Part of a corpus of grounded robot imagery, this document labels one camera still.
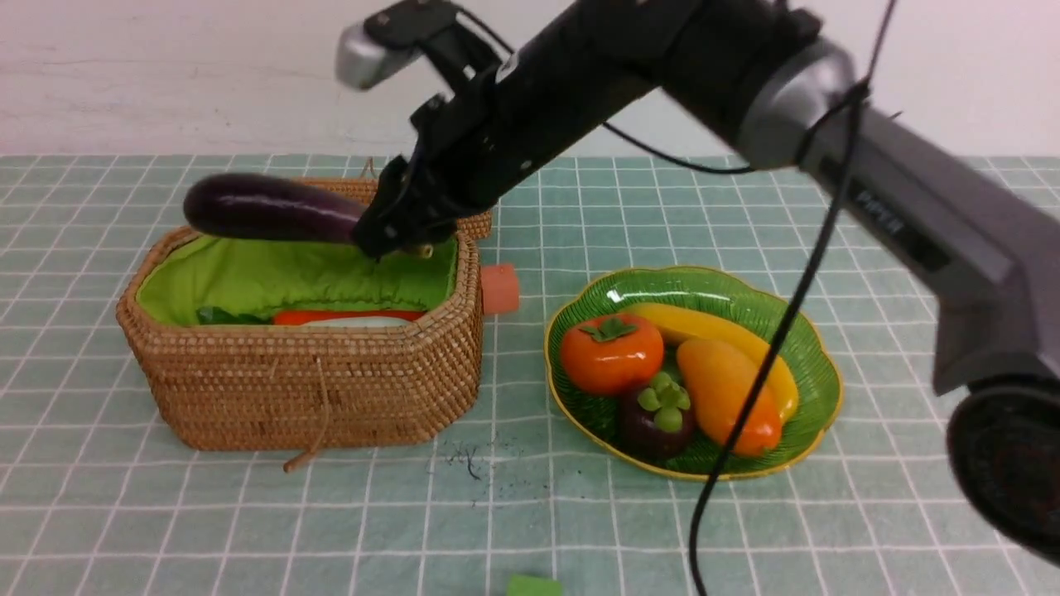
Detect dark purple mangosteen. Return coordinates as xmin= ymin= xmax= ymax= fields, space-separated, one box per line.
xmin=616 ymin=371 xmax=696 ymax=463

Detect orange yellow mango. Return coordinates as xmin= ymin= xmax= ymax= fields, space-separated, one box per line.
xmin=675 ymin=339 xmax=783 ymax=458

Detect woven wicker basket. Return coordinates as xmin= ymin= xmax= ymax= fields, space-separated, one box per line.
xmin=116 ymin=227 xmax=484 ymax=472

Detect white radish with leaves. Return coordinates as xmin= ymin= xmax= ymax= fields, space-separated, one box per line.
xmin=302 ymin=315 xmax=410 ymax=329

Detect orange persimmon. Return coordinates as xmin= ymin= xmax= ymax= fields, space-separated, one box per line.
xmin=559 ymin=313 xmax=665 ymax=397

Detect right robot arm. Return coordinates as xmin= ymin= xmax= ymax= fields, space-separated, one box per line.
xmin=335 ymin=1 xmax=1059 ymax=565

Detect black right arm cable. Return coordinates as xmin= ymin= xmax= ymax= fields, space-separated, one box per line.
xmin=451 ymin=0 xmax=899 ymax=596

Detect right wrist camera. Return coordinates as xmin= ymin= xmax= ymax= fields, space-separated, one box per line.
xmin=334 ymin=1 xmax=457 ymax=91

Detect green cube block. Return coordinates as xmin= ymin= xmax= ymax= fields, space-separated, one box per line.
xmin=504 ymin=574 xmax=563 ymax=596

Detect yellow banana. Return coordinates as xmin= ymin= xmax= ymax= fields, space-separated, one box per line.
xmin=621 ymin=302 xmax=800 ymax=422

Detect orange cylinder block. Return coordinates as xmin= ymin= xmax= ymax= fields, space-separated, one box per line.
xmin=479 ymin=262 xmax=520 ymax=316

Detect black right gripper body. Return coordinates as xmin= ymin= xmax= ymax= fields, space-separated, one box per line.
xmin=381 ymin=1 xmax=688 ymax=223

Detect orange carrot with leaves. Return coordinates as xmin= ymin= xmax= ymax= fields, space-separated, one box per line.
xmin=196 ymin=306 xmax=426 ymax=327

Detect purple eggplant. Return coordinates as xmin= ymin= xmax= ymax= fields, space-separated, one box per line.
xmin=182 ymin=172 xmax=436 ymax=259

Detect green checkered tablecloth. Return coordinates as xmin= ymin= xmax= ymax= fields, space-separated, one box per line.
xmin=1 ymin=155 xmax=1058 ymax=595

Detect green leaf-shaped glass plate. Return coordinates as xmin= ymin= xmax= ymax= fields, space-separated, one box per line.
xmin=544 ymin=267 xmax=846 ymax=483

